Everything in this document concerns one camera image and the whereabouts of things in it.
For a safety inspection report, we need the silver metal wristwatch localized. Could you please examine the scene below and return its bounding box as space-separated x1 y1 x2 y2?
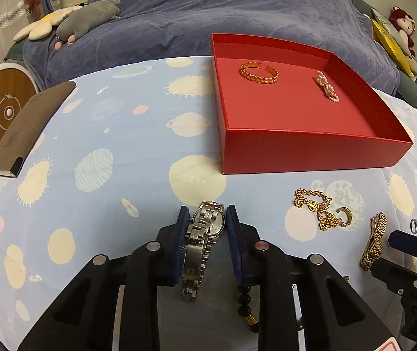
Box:
178 200 227 303

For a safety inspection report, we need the gold chain bracelet with pendant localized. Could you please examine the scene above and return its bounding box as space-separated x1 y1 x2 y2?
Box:
294 188 340 232

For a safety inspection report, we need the red monkey plush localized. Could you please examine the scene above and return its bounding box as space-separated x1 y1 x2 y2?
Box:
389 6 417 58

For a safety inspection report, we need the gold wristwatch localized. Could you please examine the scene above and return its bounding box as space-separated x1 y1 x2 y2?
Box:
359 212 389 272

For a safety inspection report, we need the blue sofa cover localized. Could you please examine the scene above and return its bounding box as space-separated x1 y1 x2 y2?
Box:
23 0 402 95

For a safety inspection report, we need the brown notebook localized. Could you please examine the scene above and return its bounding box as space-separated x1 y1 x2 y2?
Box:
0 81 77 179

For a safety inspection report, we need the gold bangle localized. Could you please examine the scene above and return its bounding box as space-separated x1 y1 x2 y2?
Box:
239 61 279 85

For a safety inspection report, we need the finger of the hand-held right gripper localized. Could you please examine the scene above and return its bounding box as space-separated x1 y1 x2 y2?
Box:
388 228 417 264
371 258 417 300

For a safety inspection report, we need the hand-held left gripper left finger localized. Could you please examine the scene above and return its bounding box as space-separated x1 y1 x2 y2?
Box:
18 205 191 351

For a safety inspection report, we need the grey patterned pillow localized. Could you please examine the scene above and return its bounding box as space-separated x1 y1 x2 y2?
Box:
371 7 411 57

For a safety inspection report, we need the pink pearl bracelet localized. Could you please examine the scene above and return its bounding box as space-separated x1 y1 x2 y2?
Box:
314 72 340 103

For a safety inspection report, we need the black bead bracelet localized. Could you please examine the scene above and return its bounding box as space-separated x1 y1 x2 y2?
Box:
238 287 260 334

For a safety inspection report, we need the planet printed blue tablecloth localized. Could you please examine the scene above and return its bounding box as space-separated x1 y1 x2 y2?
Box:
0 56 417 351

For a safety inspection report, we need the grey plush animal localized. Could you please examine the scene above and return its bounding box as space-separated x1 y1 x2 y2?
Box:
54 0 122 49

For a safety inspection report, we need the yellow pillow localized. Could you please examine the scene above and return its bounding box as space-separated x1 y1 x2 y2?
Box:
372 20 414 78

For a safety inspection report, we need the red cardboard box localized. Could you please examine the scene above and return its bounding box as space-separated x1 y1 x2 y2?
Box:
210 33 414 175

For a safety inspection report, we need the flower-shaped pillow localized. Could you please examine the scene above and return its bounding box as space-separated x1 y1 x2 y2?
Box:
13 6 85 42

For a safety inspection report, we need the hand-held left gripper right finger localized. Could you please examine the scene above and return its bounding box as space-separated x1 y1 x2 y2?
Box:
225 205 399 351

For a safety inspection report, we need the gold ring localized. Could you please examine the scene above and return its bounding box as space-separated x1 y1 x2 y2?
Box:
336 207 354 226

